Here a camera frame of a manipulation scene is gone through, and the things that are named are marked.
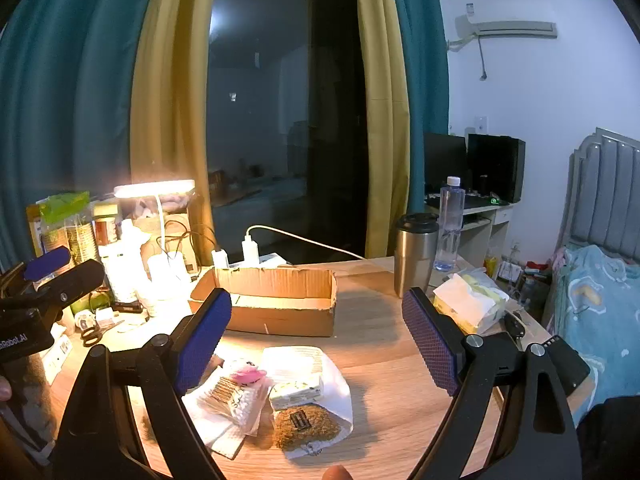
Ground stainless steel tumbler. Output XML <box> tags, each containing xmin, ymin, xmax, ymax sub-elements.
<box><xmin>393</xmin><ymin>212</ymin><xmax>440</xmax><ymax>299</ymax></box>

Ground white desk lamp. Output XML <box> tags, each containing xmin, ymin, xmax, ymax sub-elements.
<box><xmin>113</xmin><ymin>178</ymin><xmax>197</xmax><ymax>306</ymax></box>

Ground pastel plush toy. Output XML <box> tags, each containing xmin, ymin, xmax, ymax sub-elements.
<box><xmin>137</xmin><ymin>193</ymin><xmax>194</xmax><ymax>219</ymax></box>

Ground dark cloth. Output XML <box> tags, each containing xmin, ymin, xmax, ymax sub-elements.
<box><xmin>575</xmin><ymin>394</ymin><xmax>640</xmax><ymax>480</ymax></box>

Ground white charger with cable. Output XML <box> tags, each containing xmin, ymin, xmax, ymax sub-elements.
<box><xmin>241</xmin><ymin>232</ymin><xmax>261</xmax><ymax>267</ymax></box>

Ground white computer desk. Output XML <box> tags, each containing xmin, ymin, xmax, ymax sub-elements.
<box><xmin>424</xmin><ymin>195</ymin><xmax>514</xmax><ymax>267</ymax></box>

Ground black key fob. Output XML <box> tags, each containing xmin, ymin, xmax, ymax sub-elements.
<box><xmin>504</xmin><ymin>311</ymin><xmax>527</xmax><ymax>342</ymax></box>

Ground clear plastic water bottle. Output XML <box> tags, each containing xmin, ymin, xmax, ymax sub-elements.
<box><xmin>433</xmin><ymin>175</ymin><xmax>466</xmax><ymax>272</ymax></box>

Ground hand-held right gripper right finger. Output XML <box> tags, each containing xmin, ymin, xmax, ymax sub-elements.
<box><xmin>401</xmin><ymin>287</ymin><xmax>583</xmax><ymax>480</ymax></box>

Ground jar with red label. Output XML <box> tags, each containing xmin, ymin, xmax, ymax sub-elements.
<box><xmin>92</xmin><ymin>203</ymin><xmax>122</xmax><ymax>249</ymax></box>

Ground yellow curtain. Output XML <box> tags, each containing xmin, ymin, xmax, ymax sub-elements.
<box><xmin>349</xmin><ymin>0</ymin><xmax>412</xmax><ymax>262</ymax></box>
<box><xmin>129</xmin><ymin>0</ymin><xmax>224</xmax><ymax>272</ymax></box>

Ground small pink plush toy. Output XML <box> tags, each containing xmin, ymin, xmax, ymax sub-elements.
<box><xmin>227</xmin><ymin>358</ymin><xmax>269</xmax><ymax>389</ymax></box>

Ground cardboard box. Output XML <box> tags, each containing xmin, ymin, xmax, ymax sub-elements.
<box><xmin>188</xmin><ymin>265</ymin><xmax>339</xmax><ymax>337</ymax></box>

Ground white power strip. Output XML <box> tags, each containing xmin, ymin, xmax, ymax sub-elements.
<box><xmin>227</xmin><ymin>254</ymin><xmax>294</xmax><ymax>269</ymax></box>

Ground black rectangular device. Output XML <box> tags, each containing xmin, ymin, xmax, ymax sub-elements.
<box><xmin>544</xmin><ymin>336</ymin><xmax>592</xmax><ymax>397</ymax></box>

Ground black television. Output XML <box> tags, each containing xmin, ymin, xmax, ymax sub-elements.
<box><xmin>466</xmin><ymin>133</ymin><xmax>527</xmax><ymax>205</ymax></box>

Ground clear cotton swab packet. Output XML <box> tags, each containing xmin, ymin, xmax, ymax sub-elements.
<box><xmin>197</xmin><ymin>367</ymin><xmax>271</xmax><ymax>436</ymax></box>

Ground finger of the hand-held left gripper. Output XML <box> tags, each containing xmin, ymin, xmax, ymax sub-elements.
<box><xmin>36</xmin><ymin>258</ymin><xmax>106</xmax><ymax>307</ymax></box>
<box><xmin>22</xmin><ymin>245</ymin><xmax>72</xmax><ymax>284</ymax></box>

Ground dark glass window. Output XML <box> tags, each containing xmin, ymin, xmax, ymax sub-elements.
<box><xmin>206</xmin><ymin>0</ymin><xmax>372</xmax><ymax>262</ymax></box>

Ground white paper napkin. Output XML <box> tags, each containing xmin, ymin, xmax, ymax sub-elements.
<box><xmin>182</xmin><ymin>390</ymin><xmax>262</xmax><ymax>461</ymax></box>

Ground blue printed blanket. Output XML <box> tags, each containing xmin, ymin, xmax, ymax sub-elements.
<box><xmin>542</xmin><ymin>244</ymin><xmax>640</xmax><ymax>427</ymax></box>

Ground black thin cable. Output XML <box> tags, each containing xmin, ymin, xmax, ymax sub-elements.
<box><xmin>159</xmin><ymin>219</ymin><xmax>217</xmax><ymax>267</ymax></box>

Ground person's left forearm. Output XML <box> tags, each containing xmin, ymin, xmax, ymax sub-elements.
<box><xmin>0</xmin><ymin>357</ymin><xmax>58</xmax><ymax>461</ymax></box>

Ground white plastic bag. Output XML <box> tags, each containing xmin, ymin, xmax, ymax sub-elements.
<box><xmin>270</xmin><ymin>350</ymin><xmax>354</xmax><ymax>460</ymax></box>

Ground teal curtain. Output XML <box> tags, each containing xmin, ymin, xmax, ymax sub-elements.
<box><xmin>0</xmin><ymin>0</ymin><xmax>167</xmax><ymax>272</ymax></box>
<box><xmin>387</xmin><ymin>0</ymin><xmax>451</xmax><ymax>217</ymax></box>

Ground grey padded headboard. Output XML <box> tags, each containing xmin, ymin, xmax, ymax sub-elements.
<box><xmin>554</xmin><ymin>127</ymin><xmax>640</xmax><ymax>262</ymax></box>

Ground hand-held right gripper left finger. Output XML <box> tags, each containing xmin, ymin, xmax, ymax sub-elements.
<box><xmin>52</xmin><ymin>287</ymin><xmax>233</xmax><ymax>480</ymax></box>

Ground black handled scissors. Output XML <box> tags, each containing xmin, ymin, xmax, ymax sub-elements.
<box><xmin>78</xmin><ymin>319</ymin><xmax>126</xmax><ymax>349</ymax></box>

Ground white air conditioner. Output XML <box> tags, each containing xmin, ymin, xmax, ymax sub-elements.
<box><xmin>453</xmin><ymin>13</ymin><xmax>559</xmax><ymax>44</ymax></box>

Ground white charging cable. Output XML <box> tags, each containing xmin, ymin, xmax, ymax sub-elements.
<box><xmin>247</xmin><ymin>224</ymin><xmax>369</xmax><ymax>261</ymax></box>

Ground white embossed paper towel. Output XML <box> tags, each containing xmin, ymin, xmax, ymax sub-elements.
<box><xmin>261</xmin><ymin>346</ymin><xmax>328</xmax><ymax>386</ymax></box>

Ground black computer monitor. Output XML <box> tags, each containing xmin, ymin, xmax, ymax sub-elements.
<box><xmin>423</xmin><ymin>132</ymin><xmax>469</xmax><ymax>197</ymax></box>

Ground green snack bag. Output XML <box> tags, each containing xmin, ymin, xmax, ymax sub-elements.
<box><xmin>27</xmin><ymin>191</ymin><xmax>94</xmax><ymax>267</ymax></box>

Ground soft tissue pack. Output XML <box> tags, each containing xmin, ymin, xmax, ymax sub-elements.
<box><xmin>432</xmin><ymin>267</ymin><xmax>510</xmax><ymax>336</ymax></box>

